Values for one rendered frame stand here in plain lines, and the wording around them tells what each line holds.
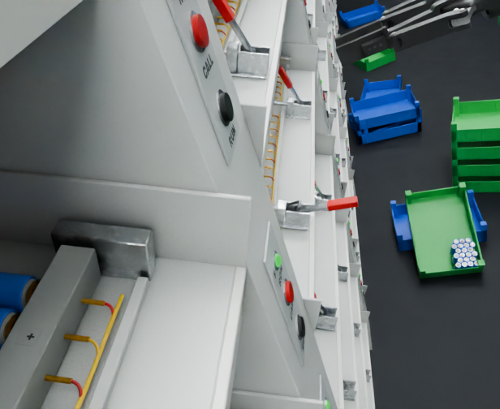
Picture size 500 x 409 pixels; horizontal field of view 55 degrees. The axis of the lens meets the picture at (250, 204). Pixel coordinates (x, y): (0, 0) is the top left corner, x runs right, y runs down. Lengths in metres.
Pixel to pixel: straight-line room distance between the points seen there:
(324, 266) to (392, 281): 0.97
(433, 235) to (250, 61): 1.41
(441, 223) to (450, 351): 0.47
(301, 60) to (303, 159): 0.31
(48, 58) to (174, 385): 0.15
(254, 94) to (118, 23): 0.25
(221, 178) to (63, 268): 0.09
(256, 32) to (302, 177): 0.20
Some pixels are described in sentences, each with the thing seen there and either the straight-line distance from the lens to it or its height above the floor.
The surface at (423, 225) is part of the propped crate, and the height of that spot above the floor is 0.09.
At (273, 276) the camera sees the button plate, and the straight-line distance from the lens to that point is 0.32.
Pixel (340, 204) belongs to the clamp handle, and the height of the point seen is 0.97.
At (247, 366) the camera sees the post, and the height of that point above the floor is 1.03.
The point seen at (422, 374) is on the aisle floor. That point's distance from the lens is 1.54.
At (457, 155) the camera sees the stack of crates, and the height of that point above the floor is 0.18.
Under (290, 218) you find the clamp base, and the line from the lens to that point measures 0.57.
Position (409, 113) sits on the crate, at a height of 0.11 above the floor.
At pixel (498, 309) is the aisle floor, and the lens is 1.68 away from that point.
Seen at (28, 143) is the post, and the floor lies 1.23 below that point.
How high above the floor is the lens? 1.32
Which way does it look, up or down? 36 degrees down
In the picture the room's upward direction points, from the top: 20 degrees counter-clockwise
